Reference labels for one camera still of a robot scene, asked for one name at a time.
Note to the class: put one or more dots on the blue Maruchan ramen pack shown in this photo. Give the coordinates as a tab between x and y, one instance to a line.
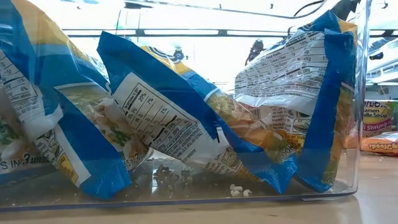
161	124
317	140
21	166
93	174

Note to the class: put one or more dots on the clear plastic bin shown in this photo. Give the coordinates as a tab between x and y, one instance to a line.
280	199

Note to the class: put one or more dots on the green pink Maruchan ramen pack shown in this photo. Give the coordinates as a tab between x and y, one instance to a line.
377	118

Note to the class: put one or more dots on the orange Maruchan ramen pack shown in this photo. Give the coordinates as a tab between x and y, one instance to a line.
382	145

